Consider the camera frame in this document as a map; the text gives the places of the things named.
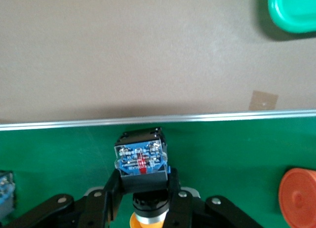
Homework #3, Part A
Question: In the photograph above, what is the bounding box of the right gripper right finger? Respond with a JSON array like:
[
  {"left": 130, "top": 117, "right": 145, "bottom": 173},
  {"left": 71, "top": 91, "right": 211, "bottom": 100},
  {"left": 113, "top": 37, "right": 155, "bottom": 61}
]
[{"left": 162, "top": 168, "right": 262, "bottom": 228}]

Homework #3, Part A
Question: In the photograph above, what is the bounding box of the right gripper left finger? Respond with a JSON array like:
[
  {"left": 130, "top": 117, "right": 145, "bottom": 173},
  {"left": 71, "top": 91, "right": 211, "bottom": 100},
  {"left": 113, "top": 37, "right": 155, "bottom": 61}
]
[{"left": 14, "top": 170, "right": 123, "bottom": 228}]

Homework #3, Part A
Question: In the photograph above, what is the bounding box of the yellow mushroom push button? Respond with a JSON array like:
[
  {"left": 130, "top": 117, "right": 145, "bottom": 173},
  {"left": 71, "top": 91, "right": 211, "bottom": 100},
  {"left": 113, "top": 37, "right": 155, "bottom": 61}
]
[
  {"left": 114, "top": 127, "right": 172, "bottom": 228},
  {"left": 0, "top": 170, "right": 17, "bottom": 218}
]

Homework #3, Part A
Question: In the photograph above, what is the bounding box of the orange printed cylinder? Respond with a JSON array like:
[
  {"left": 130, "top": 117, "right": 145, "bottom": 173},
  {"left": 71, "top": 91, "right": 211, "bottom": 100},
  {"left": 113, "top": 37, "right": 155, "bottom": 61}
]
[{"left": 278, "top": 167, "right": 316, "bottom": 228}]

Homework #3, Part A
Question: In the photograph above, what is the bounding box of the green conveyor belt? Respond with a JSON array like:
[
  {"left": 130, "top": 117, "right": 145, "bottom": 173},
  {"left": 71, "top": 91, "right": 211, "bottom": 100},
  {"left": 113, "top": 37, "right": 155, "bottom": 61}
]
[{"left": 0, "top": 109, "right": 316, "bottom": 228}]

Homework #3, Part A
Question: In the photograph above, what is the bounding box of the green plastic tray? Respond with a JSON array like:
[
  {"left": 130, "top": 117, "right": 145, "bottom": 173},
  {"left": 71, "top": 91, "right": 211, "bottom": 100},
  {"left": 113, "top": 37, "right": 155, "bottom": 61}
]
[{"left": 268, "top": 0, "right": 316, "bottom": 34}]

